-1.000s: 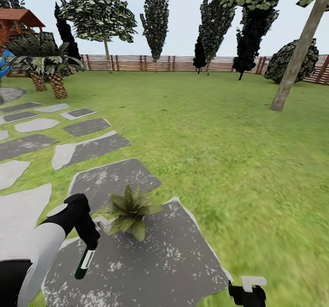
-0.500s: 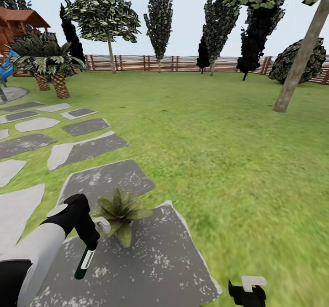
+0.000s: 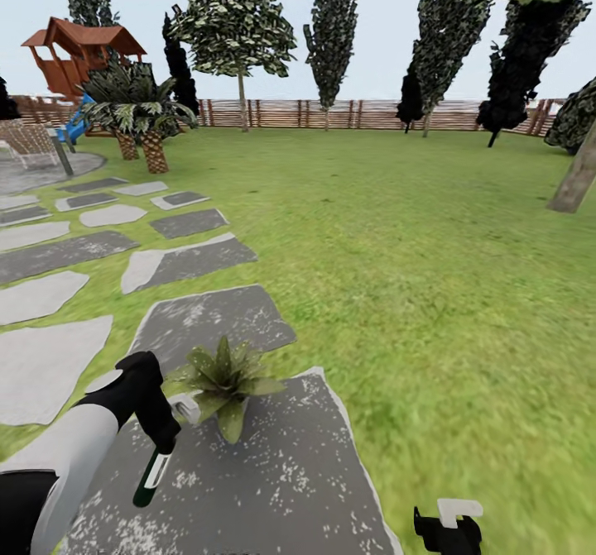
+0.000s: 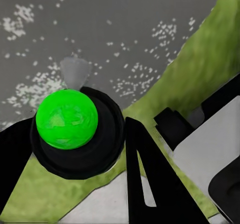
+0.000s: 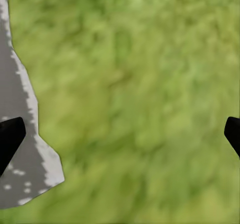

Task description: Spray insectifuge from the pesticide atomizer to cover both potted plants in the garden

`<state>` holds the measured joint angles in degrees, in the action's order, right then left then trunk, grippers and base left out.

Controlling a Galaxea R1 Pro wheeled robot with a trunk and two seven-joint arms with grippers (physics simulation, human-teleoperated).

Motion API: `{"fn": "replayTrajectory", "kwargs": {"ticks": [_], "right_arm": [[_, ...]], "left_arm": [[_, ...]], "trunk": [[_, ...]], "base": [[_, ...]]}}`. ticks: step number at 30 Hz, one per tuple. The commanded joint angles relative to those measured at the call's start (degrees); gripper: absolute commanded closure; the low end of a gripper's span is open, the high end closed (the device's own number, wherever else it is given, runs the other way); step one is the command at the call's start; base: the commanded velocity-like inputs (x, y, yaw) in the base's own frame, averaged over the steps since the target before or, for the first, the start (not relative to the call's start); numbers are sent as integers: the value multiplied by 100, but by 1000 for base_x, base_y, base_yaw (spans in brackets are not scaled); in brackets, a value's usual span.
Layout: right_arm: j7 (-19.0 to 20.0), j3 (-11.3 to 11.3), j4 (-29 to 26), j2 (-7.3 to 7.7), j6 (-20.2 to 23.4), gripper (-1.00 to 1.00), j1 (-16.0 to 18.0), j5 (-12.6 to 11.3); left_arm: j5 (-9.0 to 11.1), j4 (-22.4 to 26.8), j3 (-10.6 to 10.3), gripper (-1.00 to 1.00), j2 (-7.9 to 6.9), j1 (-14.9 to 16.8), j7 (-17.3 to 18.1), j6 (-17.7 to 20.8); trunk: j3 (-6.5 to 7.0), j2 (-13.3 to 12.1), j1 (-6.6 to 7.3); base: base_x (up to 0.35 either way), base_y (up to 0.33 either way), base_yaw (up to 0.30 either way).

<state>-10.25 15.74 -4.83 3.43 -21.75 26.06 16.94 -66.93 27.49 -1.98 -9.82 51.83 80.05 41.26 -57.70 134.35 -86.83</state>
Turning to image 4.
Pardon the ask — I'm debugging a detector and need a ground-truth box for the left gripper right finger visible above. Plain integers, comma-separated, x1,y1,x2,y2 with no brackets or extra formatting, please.
125,117,210,224

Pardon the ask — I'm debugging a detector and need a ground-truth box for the insectifuge atomizer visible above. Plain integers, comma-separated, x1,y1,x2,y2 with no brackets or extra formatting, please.
29,57,126,180

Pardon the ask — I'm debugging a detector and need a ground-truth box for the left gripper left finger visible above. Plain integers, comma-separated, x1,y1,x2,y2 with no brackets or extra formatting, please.
0,118,33,215

